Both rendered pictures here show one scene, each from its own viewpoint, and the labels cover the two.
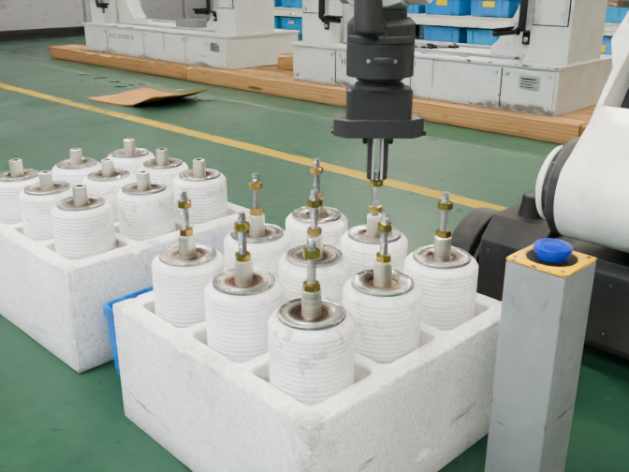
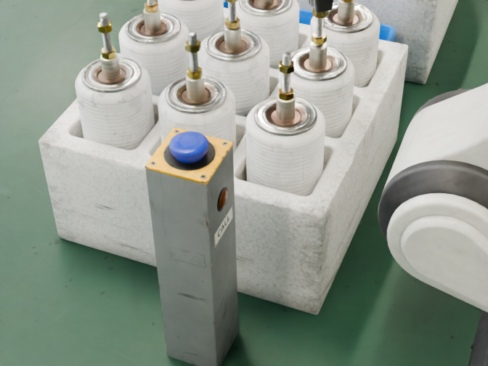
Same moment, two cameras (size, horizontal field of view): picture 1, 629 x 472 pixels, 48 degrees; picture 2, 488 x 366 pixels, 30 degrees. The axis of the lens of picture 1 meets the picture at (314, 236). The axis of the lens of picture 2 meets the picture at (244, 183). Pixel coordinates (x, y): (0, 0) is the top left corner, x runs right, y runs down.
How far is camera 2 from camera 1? 110 cm
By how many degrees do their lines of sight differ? 60
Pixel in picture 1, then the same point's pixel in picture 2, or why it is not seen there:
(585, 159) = (428, 116)
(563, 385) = (180, 269)
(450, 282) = (250, 138)
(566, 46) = not seen: outside the picture
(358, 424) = (89, 171)
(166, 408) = not seen: hidden behind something
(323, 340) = (80, 94)
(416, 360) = not seen: hidden behind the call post
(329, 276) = (207, 67)
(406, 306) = (173, 122)
